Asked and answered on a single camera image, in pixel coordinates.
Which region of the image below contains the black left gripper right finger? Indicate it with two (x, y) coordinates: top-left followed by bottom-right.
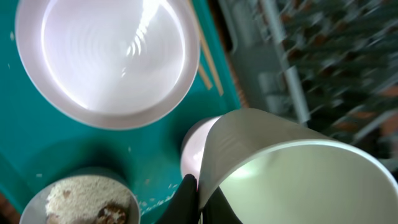
(202, 187), (242, 224)

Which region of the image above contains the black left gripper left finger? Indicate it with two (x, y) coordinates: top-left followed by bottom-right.
(156, 174), (198, 224)

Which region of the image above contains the white cup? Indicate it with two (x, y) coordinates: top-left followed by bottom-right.
(198, 108), (397, 224)

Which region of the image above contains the pink white bowl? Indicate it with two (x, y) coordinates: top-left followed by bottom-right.
(180, 116), (221, 186)

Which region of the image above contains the wooden chopstick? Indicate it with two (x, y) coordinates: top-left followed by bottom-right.
(187, 0), (224, 96)
(198, 64), (213, 90)

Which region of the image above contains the large white plate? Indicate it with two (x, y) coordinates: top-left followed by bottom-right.
(15, 0), (200, 130)

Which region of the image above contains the grey bowl with rice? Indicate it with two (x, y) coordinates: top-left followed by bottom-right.
(20, 174), (141, 224)

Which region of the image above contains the teal plastic tray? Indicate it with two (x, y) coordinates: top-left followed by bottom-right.
(1, 1), (241, 223)

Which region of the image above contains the grey dish rack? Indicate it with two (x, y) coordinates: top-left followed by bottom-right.
(219, 0), (397, 172)

